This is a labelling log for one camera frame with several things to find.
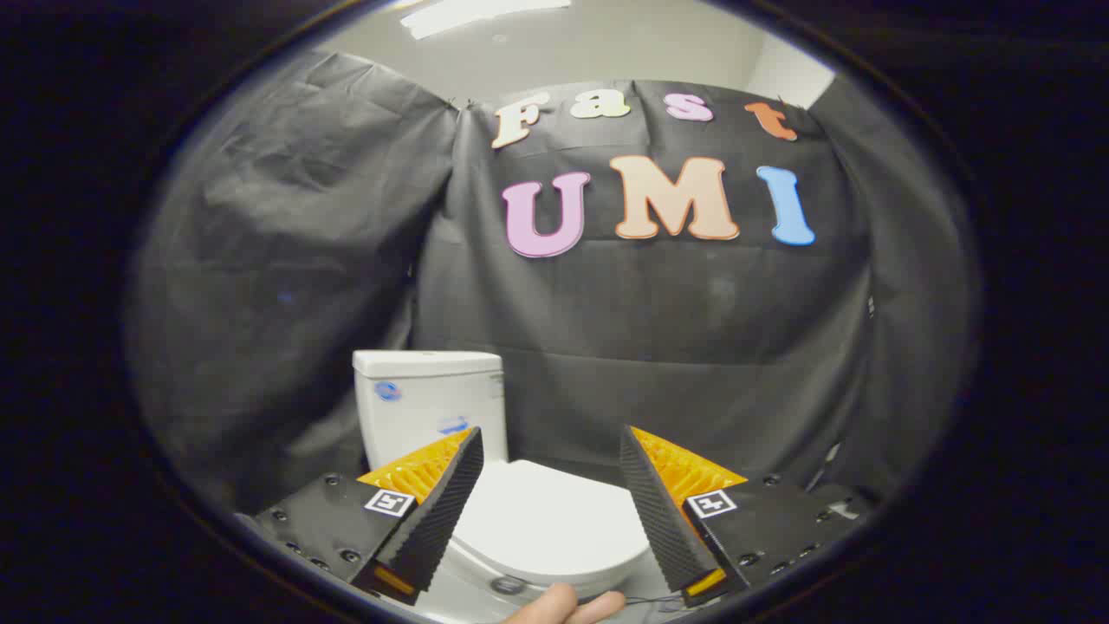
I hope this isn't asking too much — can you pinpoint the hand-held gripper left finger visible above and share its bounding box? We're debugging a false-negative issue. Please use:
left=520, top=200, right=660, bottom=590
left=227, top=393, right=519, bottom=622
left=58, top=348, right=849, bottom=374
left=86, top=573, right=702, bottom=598
left=238, top=425, right=486, bottom=608

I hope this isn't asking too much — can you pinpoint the white toilet lid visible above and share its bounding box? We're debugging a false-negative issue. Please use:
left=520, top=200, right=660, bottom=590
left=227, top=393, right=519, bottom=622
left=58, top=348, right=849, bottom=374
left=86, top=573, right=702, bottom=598
left=446, top=459, right=652, bottom=591

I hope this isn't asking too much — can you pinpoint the black backdrop cloth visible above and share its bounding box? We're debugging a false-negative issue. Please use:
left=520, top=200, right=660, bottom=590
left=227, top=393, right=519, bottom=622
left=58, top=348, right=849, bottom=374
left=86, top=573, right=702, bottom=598
left=126, top=48, right=980, bottom=514

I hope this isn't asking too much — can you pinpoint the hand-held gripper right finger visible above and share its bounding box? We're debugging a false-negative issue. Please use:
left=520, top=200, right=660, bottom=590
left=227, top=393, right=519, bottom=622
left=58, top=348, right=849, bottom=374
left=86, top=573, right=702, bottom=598
left=619, top=425, right=876, bottom=608

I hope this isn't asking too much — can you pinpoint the ceiling light panel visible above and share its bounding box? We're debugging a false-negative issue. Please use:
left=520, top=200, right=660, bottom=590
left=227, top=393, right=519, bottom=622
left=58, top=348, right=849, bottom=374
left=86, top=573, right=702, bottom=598
left=400, top=0, right=573, bottom=41

